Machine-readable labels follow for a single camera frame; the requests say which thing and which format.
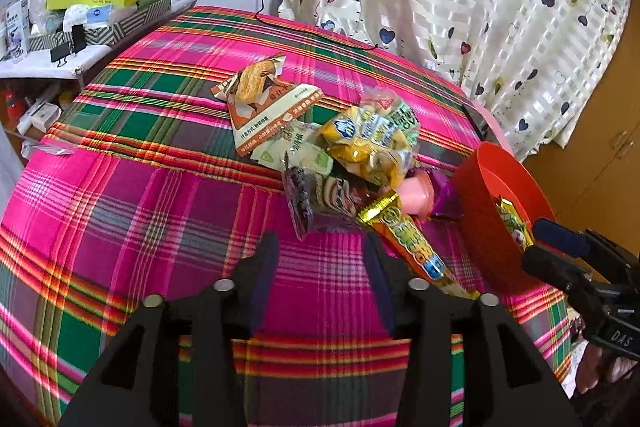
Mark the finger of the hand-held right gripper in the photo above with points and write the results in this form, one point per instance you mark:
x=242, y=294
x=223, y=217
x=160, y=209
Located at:
x=550, y=267
x=560, y=237

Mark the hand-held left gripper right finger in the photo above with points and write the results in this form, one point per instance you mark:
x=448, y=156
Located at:
x=375, y=267

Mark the clear plastic wrapper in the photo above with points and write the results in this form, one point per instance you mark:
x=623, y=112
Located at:
x=57, y=148

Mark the wooden wardrobe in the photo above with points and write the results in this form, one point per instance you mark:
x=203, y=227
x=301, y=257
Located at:
x=600, y=147

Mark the dark purple snack packet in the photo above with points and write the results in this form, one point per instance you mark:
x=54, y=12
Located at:
x=320, y=202

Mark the long orange snack packet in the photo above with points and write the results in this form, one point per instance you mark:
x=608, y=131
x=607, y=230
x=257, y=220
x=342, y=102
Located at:
x=410, y=242

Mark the black phone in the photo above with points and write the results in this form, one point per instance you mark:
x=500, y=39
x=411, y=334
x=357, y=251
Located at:
x=477, y=122

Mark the black binder clip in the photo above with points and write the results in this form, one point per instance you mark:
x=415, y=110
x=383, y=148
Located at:
x=78, y=38
x=61, y=56

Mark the red plastic bowl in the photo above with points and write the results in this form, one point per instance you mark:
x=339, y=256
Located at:
x=480, y=207

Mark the white side shelf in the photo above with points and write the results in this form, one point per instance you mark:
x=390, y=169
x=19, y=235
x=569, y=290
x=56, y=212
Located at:
x=50, y=67

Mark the green candy packet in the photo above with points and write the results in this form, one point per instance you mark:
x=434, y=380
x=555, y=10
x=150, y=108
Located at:
x=515, y=227

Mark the large brown white cracker packet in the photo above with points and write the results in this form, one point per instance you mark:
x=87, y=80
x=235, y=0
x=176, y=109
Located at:
x=262, y=119

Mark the clear bag of yellow snacks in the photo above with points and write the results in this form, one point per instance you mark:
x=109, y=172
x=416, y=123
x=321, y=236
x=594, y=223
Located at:
x=360, y=142

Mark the bright purple snack packet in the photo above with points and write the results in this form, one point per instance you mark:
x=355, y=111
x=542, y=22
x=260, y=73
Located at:
x=444, y=197

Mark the white tissue pack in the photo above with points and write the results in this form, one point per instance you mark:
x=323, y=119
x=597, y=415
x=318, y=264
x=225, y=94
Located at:
x=90, y=17

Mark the pink stool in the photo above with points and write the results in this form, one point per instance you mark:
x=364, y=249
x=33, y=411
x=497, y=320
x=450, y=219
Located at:
x=500, y=134

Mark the striped cardboard box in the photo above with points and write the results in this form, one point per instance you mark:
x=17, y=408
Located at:
x=125, y=24

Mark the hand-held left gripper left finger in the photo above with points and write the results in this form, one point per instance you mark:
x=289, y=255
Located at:
x=267, y=267

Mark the pink jelly cup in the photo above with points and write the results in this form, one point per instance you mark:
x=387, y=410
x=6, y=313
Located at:
x=415, y=194

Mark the pale green snack packet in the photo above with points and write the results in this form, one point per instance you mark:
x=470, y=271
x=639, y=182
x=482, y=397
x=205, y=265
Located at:
x=300, y=154

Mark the small brown cracker packet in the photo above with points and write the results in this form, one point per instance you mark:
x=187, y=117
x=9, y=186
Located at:
x=252, y=79

